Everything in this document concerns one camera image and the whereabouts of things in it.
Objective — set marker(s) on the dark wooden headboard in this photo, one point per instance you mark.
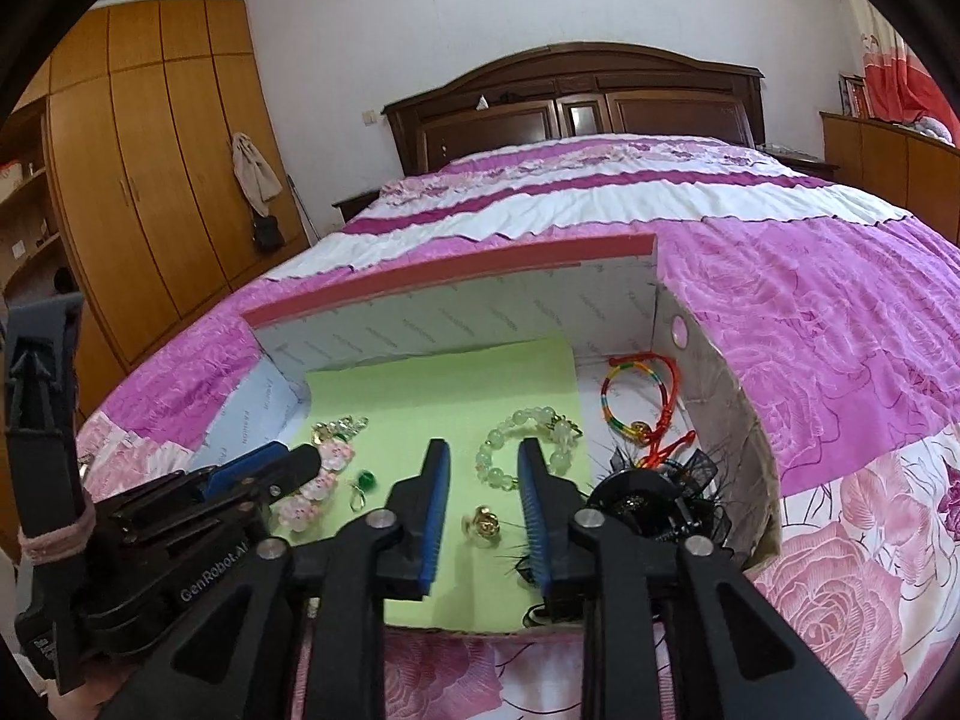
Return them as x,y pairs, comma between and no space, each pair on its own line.
570,82

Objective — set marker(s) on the black hanging bag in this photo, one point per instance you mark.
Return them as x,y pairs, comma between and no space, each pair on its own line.
268,234

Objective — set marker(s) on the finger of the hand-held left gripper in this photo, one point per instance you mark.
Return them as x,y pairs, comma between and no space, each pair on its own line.
247,461
289,476

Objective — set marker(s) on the light green paper sheet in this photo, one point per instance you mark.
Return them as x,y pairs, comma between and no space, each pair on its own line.
450,405

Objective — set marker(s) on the dark wooden nightstand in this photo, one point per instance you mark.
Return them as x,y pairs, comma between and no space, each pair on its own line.
356,208
799,161

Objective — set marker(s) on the wooden wardrobe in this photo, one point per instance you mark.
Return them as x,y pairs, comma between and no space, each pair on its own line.
165,165

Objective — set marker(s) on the cream and red curtain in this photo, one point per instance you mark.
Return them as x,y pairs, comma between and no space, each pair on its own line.
900,67

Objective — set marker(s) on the open wooden shelf unit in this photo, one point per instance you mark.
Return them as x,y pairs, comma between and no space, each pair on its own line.
30,225

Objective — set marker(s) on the row of books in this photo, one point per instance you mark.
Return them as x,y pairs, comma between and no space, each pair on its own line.
853,96

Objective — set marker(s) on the green bead pendant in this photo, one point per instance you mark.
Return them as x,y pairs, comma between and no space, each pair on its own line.
365,478

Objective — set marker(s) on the white stick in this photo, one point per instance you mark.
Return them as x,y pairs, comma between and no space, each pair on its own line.
298,210

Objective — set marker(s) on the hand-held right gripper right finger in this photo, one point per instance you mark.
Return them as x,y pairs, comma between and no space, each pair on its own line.
536,517

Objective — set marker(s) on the beige hanging towel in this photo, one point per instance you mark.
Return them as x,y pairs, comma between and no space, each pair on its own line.
255,172

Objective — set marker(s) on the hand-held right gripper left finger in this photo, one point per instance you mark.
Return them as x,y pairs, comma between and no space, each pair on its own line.
437,517

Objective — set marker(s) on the grey cloth bundle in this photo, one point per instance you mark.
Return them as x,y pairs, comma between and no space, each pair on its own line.
930,129

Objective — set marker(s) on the pink floral quilt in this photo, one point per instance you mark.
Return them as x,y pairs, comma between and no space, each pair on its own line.
787,300

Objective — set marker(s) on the black feather hair clip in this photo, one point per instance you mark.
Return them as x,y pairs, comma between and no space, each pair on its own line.
637,495

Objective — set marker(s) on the long wooden drawer cabinet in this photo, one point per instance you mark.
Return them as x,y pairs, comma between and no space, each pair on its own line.
877,165

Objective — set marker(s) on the white cardboard box red rim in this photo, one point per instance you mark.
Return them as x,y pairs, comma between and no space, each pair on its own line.
465,315

